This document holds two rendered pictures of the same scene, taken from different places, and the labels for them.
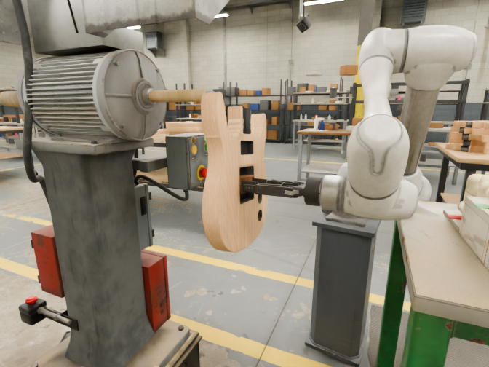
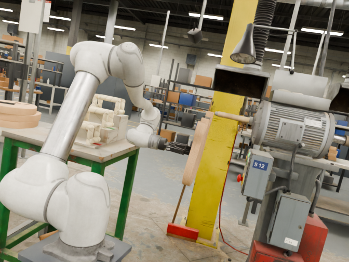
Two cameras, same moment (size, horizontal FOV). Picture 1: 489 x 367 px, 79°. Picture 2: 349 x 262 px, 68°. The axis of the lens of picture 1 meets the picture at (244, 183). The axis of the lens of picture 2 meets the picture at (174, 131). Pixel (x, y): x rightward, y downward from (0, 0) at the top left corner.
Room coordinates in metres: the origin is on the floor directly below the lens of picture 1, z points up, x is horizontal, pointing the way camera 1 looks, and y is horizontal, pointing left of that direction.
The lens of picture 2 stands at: (2.25, -0.44, 1.29)
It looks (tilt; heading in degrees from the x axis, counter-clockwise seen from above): 7 degrees down; 168
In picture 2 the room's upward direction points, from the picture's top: 11 degrees clockwise
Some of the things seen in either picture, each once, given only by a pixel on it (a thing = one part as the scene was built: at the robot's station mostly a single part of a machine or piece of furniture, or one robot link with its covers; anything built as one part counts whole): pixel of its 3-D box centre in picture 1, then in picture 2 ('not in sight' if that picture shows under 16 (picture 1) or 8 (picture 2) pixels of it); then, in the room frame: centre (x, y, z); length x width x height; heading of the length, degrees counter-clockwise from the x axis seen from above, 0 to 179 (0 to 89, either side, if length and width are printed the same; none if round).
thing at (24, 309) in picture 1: (49, 318); not in sight; (0.94, 0.73, 0.46); 0.25 x 0.07 x 0.08; 66
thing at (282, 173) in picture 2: (130, 163); (283, 173); (1.07, 0.42, 1.02); 0.13 x 0.04 x 0.04; 66
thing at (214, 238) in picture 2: not in sight; (199, 230); (-0.12, 0.51, 0.02); 0.40 x 0.40 x 0.02; 66
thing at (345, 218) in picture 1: (344, 211); (85, 244); (1.36, -0.49, 0.73); 0.22 x 0.18 x 0.06; 59
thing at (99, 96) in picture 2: not in sight; (106, 98); (0.42, -0.56, 1.20); 0.20 x 0.03 x 0.03; 69
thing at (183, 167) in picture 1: (171, 167); (268, 181); (1.15, 0.29, 0.99); 0.24 x 0.21 x 0.26; 66
